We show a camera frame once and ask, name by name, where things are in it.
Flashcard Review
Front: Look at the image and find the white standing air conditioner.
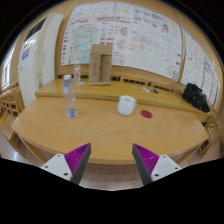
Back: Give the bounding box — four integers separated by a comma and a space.
18, 12, 65, 108

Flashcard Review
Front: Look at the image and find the brown cardboard stand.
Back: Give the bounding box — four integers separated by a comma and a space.
87, 43, 114, 86

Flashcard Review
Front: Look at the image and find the black bag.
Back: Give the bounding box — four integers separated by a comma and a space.
181, 82, 212, 114

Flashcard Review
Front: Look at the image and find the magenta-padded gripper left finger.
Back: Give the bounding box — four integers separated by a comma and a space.
40, 142, 92, 186

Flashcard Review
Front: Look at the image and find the clear plastic water bottle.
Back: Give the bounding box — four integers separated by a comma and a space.
62, 74, 79, 119

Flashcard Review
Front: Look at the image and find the flat round red coaster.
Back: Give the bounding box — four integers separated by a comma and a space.
140, 109, 154, 119

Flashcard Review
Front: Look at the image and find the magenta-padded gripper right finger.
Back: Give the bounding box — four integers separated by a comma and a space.
131, 143, 183, 186

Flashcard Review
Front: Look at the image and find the small red-labelled plastic bottle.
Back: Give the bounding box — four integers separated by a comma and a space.
73, 60, 82, 84

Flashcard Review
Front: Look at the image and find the wooden chairs group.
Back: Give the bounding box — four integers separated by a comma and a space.
199, 109, 224, 158
0, 83, 24, 118

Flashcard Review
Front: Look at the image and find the large printed wall poster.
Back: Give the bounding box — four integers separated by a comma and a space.
60, 0, 183, 82

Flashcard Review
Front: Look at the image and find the white ceramic mug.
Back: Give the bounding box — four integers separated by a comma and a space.
117, 95, 138, 117

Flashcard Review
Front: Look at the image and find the narrow printed wall poster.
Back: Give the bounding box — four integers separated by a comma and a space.
179, 29, 219, 108

